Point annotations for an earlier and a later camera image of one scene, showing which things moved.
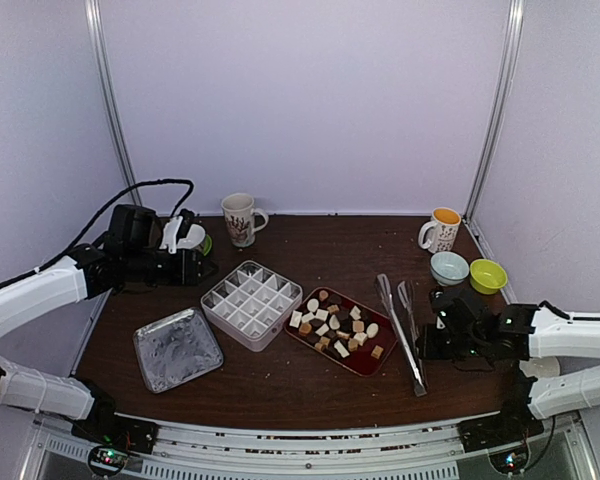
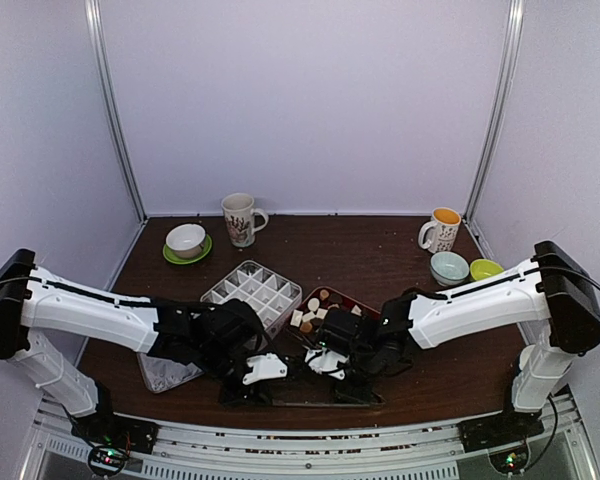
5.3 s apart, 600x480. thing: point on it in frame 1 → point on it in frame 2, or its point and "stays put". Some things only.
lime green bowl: [487, 276] stays put
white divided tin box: [250, 304] stays put
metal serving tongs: [405, 289] → [307, 403]
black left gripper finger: [209, 268] → [240, 393]
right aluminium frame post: [502, 106] stays put
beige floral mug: [242, 219] stays put
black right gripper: [427, 346] → [356, 397]
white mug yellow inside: [443, 231] stays put
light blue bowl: [449, 268] stays put
